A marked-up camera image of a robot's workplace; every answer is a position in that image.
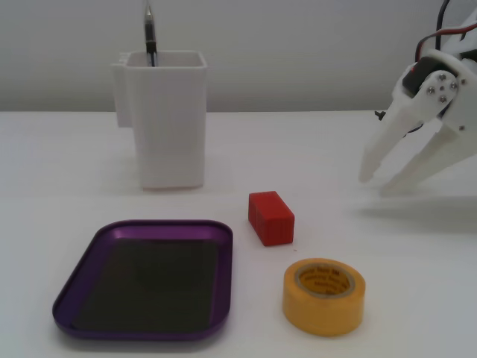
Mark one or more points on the red ribbed cube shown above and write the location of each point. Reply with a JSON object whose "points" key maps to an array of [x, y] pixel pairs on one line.
{"points": [[274, 223]]}

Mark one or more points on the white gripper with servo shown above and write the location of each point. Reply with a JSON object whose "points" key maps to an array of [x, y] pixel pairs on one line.
{"points": [[440, 89]]}

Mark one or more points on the white plastic pen holder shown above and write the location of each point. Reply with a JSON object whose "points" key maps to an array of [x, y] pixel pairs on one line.
{"points": [[167, 130]]}

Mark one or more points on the yellow tape roll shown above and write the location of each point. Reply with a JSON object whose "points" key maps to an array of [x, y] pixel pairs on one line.
{"points": [[320, 317]]}

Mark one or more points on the black pen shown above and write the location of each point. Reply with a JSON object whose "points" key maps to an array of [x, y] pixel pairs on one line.
{"points": [[150, 33]]}

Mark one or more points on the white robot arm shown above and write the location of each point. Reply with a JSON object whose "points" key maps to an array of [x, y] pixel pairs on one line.
{"points": [[467, 41]]}

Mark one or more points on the purple metal tray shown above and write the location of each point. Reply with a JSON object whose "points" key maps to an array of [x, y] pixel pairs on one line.
{"points": [[112, 298]]}

